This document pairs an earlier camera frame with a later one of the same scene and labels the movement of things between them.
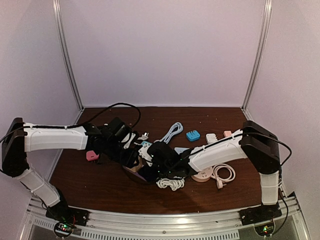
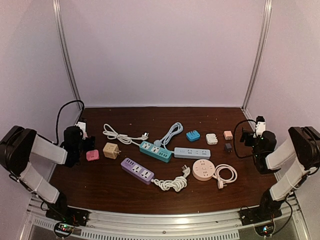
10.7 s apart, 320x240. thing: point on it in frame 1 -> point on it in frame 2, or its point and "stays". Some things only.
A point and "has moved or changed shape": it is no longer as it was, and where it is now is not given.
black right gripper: (146, 174) -> (249, 134)
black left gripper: (129, 161) -> (89, 143)
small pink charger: (227, 133) stays
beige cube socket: (136, 168) has moved or changed shape
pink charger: (91, 155) stays
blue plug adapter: (193, 135) stays
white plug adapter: (211, 137) stays
